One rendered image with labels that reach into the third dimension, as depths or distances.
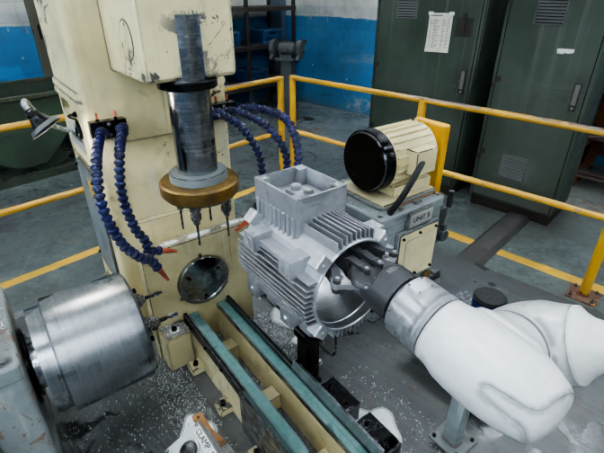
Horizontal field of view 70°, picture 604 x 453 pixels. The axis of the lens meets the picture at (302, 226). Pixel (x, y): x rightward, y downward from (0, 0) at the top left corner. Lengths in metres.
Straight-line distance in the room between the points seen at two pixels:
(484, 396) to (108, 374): 0.71
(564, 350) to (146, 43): 0.81
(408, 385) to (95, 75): 1.07
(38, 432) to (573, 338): 0.90
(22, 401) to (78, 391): 0.09
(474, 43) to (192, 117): 3.25
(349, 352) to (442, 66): 3.16
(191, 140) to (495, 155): 3.32
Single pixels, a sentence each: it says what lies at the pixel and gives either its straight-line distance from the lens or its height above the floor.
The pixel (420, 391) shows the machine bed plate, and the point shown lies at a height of 0.80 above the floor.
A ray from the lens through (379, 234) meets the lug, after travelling 0.68.
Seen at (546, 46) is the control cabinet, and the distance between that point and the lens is 3.79.
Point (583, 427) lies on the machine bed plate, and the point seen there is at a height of 0.80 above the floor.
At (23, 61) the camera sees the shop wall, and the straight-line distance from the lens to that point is 6.07.
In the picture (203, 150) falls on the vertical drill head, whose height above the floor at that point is 1.41.
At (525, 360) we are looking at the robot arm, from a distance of 0.52.
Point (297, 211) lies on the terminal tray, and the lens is 0.64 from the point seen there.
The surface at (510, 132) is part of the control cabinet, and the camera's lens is 3.93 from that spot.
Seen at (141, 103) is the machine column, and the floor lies 1.48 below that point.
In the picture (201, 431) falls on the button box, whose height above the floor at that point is 1.08.
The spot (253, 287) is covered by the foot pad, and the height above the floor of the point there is 1.27.
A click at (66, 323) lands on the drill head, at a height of 1.15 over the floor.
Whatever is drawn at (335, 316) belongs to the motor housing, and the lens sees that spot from 0.73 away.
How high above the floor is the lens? 1.72
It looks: 29 degrees down
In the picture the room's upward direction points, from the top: straight up
